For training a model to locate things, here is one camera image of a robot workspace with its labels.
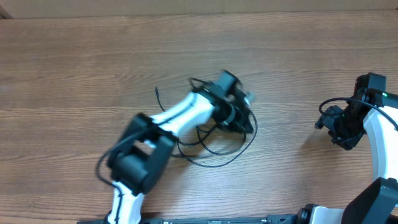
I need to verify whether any black usb cable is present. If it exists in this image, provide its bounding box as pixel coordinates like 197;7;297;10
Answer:
170;107;259;169

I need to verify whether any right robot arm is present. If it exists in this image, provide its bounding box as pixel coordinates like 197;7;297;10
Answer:
291;73;397;224

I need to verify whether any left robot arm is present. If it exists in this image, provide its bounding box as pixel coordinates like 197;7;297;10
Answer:
104;70;255;223

